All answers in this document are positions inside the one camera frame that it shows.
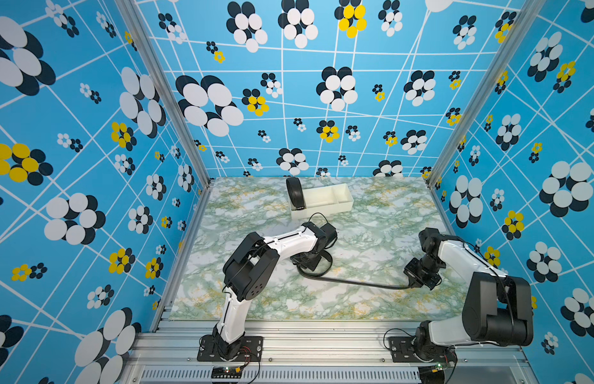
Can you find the left circuit board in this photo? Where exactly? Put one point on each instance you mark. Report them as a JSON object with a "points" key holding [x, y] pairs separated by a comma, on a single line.
{"points": [[227, 373]]}

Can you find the right aluminium corner post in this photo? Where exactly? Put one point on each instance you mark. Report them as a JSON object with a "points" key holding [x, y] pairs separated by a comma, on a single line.
{"points": [[526, 18]]}

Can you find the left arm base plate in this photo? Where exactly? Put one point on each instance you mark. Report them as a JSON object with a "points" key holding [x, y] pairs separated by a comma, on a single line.
{"points": [[213, 349]]}

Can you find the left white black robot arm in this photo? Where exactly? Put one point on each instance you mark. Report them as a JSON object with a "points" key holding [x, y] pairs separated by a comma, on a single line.
{"points": [[250, 267]]}

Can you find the aluminium corner post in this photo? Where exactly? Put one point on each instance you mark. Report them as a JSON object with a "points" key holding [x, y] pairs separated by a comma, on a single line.
{"points": [[134, 23], [526, 18]]}

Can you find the aluminium front frame rail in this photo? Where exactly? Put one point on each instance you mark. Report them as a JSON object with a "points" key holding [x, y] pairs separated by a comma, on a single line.
{"points": [[315, 352]]}

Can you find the right circuit board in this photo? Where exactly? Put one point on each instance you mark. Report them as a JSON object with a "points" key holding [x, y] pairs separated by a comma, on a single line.
{"points": [[432, 375]]}

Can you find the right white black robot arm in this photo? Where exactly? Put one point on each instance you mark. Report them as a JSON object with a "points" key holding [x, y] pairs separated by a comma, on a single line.
{"points": [[497, 308]]}

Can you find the left aluminium corner post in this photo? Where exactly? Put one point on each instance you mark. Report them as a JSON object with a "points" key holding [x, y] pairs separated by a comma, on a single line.
{"points": [[134, 23]]}

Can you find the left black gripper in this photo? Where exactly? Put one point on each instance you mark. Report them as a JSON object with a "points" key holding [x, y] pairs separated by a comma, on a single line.
{"points": [[313, 266]]}

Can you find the white compartment storage tray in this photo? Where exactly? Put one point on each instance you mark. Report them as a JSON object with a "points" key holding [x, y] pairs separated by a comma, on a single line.
{"points": [[328, 200]]}

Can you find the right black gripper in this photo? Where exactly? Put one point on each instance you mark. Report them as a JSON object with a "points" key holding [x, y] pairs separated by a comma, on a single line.
{"points": [[408, 270]]}

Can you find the long black leather belt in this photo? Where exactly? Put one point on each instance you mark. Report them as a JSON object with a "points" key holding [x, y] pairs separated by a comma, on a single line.
{"points": [[295, 193]]}

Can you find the circuit board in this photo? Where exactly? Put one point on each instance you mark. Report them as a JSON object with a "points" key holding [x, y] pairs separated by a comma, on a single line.
{"points": [[227, 373], [432, 375]]}

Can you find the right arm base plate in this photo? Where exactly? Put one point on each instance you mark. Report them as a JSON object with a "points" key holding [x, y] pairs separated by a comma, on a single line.
{"points": [[408, 350]]}

